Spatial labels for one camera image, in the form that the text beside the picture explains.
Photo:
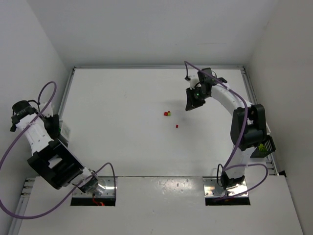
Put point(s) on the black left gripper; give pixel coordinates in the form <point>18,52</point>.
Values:
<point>55,126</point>

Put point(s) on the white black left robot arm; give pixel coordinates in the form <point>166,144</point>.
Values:
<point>50,158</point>

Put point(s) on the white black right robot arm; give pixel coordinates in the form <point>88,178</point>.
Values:
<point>248,127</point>

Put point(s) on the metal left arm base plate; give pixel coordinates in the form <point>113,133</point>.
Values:
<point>100,187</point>

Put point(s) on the black right slotted bin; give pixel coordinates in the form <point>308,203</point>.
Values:
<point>270,146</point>

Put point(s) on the white left slotted bin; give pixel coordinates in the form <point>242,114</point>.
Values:
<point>64,131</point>

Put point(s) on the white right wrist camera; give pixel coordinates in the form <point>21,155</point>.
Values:
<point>193,82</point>

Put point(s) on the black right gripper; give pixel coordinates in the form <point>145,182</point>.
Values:
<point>193,100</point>

